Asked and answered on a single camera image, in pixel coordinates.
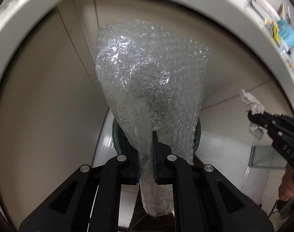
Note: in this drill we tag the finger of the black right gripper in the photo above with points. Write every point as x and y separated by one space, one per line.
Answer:
262 119
275 118

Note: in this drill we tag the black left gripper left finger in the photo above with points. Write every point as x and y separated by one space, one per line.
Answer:
117 171

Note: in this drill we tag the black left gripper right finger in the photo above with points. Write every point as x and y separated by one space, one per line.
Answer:
170 169

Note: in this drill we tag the white tissue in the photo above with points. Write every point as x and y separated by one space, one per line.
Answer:
253 106

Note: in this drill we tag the clear bubble wrap sheet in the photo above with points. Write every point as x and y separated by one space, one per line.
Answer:
152 80

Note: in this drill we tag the person's right hand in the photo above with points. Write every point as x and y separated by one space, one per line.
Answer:
286 189

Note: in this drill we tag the blue perforated utensil basket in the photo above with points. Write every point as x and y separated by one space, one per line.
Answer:
286 33

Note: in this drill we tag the yellow white snack packet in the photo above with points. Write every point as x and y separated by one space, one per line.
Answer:
275 33

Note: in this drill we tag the wooden chopsticks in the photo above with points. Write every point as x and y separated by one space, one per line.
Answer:
284 12

